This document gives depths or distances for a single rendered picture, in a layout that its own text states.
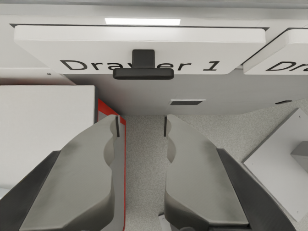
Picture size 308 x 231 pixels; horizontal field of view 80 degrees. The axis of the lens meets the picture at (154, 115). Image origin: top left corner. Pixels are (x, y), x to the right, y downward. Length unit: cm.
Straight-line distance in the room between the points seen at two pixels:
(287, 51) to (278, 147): 107
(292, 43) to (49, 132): 41
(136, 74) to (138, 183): 97
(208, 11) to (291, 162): 125
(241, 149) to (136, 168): 65
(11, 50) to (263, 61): 36
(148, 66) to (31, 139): 28
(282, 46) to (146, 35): 17
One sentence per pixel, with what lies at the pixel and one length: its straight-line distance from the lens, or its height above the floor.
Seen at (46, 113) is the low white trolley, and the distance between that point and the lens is 42.
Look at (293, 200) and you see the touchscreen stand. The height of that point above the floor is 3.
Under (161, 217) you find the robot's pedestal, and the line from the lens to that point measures 120.
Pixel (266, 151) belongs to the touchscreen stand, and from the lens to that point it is 130.
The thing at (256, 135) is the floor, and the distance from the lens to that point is 131.
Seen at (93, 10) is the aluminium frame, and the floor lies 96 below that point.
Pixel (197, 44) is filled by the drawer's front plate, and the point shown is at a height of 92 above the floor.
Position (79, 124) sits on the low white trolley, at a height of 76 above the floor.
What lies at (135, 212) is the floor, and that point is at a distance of 121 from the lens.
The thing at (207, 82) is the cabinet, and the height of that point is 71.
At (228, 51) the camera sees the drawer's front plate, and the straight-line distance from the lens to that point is 27.
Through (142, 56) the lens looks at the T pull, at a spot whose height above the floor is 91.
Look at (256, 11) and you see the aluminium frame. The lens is 23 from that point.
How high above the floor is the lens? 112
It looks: 83 degrees down
